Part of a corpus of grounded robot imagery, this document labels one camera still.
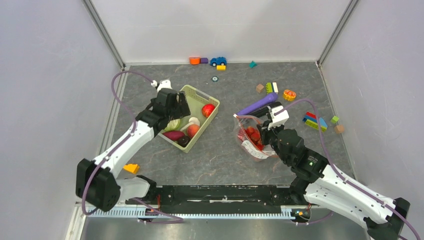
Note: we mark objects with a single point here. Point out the yellow toy brick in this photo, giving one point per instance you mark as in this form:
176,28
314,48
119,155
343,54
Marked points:
220,67

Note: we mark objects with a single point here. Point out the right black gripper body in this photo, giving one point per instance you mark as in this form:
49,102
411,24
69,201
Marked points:
269,136

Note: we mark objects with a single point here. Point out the blue toy car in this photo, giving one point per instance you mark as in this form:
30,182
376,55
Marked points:
218,61

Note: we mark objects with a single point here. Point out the brown wooden cube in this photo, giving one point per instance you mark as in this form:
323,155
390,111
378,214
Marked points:
259,88

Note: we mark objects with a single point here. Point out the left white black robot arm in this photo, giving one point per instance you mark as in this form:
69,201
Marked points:
97,180

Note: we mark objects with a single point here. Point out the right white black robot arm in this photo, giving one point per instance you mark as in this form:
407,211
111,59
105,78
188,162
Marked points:
319,183

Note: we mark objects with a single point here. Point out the small green cube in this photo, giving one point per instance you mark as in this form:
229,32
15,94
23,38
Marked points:
334,119

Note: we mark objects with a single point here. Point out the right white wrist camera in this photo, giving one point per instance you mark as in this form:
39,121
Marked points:
278,117

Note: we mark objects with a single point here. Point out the teal triangular block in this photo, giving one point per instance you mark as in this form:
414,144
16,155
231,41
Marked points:
252,64

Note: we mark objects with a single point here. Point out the green toy cabbage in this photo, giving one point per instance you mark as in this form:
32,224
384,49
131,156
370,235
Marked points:
173,125

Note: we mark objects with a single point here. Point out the dark purple toy mangosteen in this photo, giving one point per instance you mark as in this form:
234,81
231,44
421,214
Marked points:
183,141

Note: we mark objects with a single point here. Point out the purple flashlight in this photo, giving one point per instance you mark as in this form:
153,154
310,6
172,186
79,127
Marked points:
268,99

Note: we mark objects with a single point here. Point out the green white toy bricks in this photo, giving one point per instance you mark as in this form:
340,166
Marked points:
271,87

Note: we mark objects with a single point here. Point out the orange yellow round toy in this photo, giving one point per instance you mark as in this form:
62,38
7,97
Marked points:
289,95

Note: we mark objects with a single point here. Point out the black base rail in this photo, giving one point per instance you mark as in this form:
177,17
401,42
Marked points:
221,199

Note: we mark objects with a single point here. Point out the tan wooden cube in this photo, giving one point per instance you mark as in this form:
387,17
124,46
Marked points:
339,129

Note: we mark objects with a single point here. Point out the purple small block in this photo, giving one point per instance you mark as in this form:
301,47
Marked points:
204,60

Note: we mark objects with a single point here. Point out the purple toy sweet potato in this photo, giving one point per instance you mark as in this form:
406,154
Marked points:
174,135

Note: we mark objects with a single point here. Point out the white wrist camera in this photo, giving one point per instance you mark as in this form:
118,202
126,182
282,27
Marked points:
278,117
162,84

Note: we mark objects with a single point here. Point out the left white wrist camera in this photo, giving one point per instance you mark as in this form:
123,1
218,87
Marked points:
162,84

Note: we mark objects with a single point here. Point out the multicolour brick stack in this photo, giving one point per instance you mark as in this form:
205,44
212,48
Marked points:
311,120

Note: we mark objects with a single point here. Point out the light green plastic basket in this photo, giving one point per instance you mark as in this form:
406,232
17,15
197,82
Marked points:
196,100

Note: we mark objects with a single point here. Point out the orange half round block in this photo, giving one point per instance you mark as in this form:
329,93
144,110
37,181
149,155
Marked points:
194,60

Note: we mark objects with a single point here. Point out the orange toy peach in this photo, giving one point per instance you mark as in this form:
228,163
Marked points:
192,130

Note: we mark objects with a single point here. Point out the white toy mushroom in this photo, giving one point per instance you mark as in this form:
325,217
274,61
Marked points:
192,121

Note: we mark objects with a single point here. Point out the red toy apple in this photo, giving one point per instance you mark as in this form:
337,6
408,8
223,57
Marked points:
207,109

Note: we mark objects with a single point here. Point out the clear orange zip top bag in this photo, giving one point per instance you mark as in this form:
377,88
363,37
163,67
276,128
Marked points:
248,147

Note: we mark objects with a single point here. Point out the black microphone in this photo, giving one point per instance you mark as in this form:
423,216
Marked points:
263,111

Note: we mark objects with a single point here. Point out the yellow orange wedge block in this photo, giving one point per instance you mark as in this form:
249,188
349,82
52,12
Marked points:
132,168

